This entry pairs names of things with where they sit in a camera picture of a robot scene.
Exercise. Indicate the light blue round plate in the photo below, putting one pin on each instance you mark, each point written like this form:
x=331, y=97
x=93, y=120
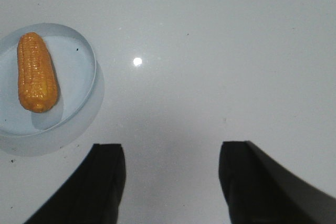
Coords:
x=75, y=67

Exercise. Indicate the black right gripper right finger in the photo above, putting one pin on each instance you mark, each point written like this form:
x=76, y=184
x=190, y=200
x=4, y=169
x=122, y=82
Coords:
x=257, y=189

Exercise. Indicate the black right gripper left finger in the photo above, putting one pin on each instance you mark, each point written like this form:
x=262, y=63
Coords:
x=93, y=192

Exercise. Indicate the orange corn cob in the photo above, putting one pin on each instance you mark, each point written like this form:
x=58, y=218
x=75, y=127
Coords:
x=37, y=83

